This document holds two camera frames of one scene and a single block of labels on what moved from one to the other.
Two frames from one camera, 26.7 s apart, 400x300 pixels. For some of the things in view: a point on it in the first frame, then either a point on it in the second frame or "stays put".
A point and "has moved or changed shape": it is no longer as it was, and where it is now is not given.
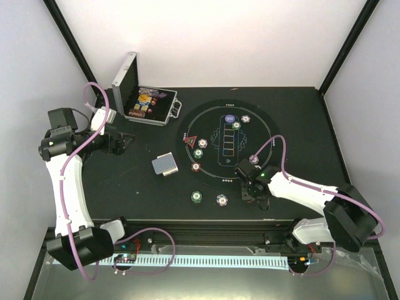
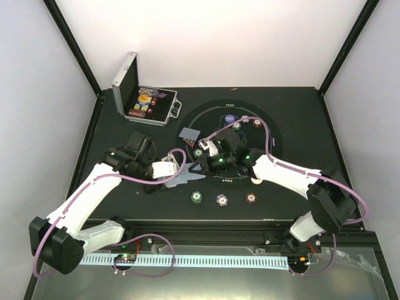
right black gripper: (246, 197) to (207, 169)
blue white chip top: (245, 119) stays put
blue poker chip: (230, 119) stays put
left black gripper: (118, 149) to (150, 188)
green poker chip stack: (196, 197) stays put
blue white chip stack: (222, 200) stays put
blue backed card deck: (165, 164) has moved or changed shape
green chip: (236, 125) stays put
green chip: (198, 153) stays put
